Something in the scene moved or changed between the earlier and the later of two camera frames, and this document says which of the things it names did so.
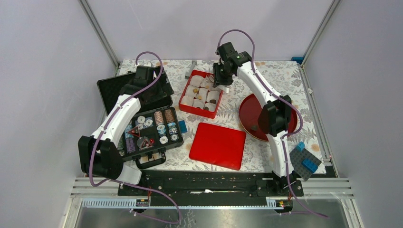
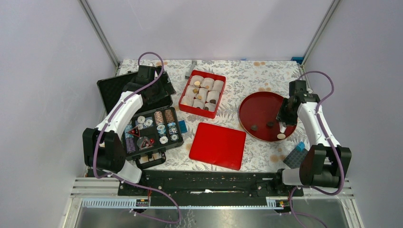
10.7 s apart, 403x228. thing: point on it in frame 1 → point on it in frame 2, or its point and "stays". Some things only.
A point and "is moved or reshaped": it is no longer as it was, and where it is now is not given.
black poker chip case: x=155 y=127 stays
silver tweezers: x=224 y=88 is moved or reshaped
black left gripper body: x=158 y=91 stays
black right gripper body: x=221 y=75 → x=286 y=114
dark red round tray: x=249 y=110 stays
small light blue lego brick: x=301 y=147 stays
